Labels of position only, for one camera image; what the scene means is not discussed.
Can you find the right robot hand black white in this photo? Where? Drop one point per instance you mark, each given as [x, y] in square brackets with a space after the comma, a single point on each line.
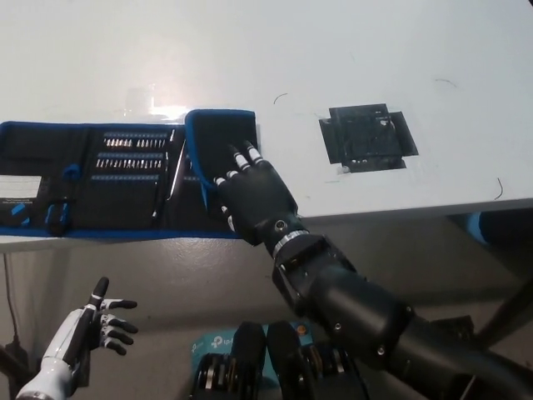
[258, 196]

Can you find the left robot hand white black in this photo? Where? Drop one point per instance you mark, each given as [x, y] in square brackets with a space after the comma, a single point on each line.
[77, 333]

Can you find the blue-edged black fabric toolkit case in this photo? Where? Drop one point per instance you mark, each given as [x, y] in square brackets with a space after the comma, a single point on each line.
[125, 200]

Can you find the black box on floor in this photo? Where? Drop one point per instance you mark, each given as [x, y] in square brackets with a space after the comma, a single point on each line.
[14, 356]

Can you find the thin silver extension rod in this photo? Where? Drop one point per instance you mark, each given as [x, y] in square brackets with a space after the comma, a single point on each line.
[177, 171]

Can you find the black flexible shaft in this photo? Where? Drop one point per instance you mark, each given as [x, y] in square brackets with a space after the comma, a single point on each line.
[161, 183]

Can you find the black tape patch on table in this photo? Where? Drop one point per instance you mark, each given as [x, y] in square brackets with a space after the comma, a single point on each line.
[366, 137]

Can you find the blue triangle pick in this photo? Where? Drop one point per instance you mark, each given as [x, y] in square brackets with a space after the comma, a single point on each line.
[17, 209]
[24, 220]

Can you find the teal tp-link box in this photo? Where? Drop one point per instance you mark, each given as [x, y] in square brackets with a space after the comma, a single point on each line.
[212, 348]

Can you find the white paper card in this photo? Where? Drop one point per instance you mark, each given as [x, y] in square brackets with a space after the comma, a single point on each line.
[21, 186]

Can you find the blue suction cup tool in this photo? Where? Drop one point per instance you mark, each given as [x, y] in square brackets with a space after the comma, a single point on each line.
[71, 171]

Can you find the blue object under table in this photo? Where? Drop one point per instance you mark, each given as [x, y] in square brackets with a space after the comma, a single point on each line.
[472, 227]

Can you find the black tape patch on floor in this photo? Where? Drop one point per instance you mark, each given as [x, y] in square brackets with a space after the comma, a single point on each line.
[451, 324]

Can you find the black table leg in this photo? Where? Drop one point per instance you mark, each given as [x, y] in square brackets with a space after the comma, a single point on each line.
[506, 316]

